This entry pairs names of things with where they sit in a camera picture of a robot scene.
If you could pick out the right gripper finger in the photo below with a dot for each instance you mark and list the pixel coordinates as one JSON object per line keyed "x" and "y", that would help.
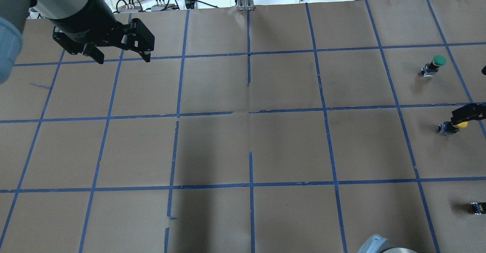
{"x": 469, "y": 112}

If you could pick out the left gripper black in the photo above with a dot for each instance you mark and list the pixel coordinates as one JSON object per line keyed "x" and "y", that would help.
{"x": 86, "y": 19}

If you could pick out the black button block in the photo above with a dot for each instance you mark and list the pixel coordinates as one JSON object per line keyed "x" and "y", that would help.
{"x": 478, "y": 208}

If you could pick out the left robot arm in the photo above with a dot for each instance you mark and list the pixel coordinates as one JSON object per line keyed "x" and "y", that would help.
{"x": 14, "y": 14}

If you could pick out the green push button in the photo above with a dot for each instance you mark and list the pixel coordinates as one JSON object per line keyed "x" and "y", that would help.
{"x": 432, "y": 68}

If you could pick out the yellow push button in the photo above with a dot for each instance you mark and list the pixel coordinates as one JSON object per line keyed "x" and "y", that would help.
{"x": 447, "y": 128}

